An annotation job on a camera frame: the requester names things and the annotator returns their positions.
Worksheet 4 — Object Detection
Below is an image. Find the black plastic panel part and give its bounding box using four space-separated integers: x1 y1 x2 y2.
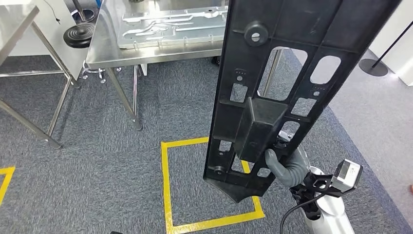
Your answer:
202 0 402 204

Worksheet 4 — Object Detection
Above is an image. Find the stainless steel workbench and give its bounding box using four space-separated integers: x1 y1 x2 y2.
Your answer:
85 0 284 132

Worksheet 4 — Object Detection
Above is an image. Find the stamped sheet metal plate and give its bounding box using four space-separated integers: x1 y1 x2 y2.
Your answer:
117 5 229 50

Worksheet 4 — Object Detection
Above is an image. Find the black ribbed round base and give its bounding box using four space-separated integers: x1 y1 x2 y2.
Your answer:
63 22 96 49

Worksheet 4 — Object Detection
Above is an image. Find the steel pole stand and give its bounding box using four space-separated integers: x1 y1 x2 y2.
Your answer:
70 0 96 25

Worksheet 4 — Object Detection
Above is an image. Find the white board panel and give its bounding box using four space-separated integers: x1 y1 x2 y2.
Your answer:
6 0 88 81

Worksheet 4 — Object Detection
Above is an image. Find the white cabinet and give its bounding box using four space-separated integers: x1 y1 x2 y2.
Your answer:
368 0 413 87

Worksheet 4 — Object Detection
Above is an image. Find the steel side table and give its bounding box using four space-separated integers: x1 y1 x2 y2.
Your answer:
0 0 81 150

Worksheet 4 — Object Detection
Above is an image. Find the chrome wire base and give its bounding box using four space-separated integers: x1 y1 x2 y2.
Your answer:
80 60 108 85

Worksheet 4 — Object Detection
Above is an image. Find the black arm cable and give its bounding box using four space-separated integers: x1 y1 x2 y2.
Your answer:
279 194 326 234

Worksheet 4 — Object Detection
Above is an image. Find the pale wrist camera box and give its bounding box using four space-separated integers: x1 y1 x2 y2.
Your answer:
331 158 364 194

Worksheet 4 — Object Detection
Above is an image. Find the thin black hanging cable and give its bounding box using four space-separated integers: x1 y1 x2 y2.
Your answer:
42 0 62 25

